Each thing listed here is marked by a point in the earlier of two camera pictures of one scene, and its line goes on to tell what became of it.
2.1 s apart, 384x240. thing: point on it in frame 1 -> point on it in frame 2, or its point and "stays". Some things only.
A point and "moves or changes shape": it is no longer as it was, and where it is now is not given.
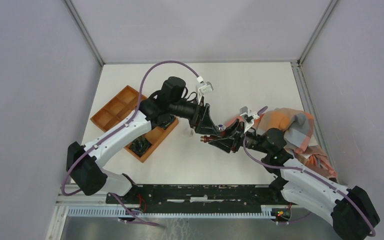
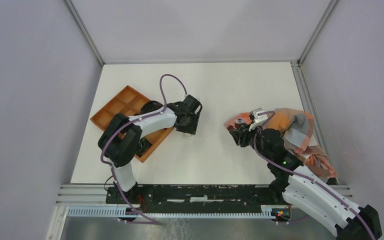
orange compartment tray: [120, 108] stays
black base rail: [265, 196] stays
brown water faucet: [221, 130] moves or changes shape
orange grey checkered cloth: [298, 127] stays
